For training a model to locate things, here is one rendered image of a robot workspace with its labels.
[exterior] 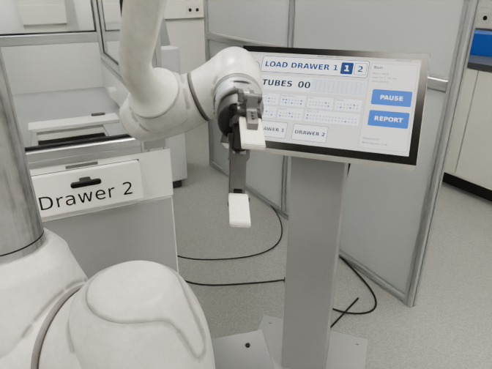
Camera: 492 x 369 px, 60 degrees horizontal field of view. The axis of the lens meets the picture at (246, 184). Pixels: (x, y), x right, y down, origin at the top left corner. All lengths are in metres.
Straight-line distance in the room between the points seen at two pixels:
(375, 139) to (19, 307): 0.87
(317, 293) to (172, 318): 1.04
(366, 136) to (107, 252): 0.79
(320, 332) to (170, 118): 1.03
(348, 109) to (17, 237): 0.86
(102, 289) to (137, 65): 0.37
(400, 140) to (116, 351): 0.86
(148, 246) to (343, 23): 1.36
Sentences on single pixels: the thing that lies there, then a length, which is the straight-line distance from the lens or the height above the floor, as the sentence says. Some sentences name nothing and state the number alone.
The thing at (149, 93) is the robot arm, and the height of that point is 1.19.
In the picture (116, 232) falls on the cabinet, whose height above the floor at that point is 0.72.
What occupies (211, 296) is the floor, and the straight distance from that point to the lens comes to 2.13.
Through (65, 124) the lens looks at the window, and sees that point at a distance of 1.17.
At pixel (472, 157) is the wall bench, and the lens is 3.32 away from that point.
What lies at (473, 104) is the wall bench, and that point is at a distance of 3.26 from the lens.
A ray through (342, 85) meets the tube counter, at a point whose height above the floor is 1.12.
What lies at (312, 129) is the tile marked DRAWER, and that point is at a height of 1.01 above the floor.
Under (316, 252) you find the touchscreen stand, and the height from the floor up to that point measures 0.59.
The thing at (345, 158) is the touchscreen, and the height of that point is 0.96.
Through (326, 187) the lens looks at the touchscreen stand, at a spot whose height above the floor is 0.82.
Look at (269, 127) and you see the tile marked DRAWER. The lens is 1.18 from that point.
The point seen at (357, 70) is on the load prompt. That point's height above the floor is 1.15.
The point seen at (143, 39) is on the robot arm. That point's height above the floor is 1.29.
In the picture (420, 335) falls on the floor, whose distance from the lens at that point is 2.08.
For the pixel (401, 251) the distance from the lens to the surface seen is 2.12.
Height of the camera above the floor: 1.36
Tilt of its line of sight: 25 degrees down
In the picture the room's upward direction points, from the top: straight up
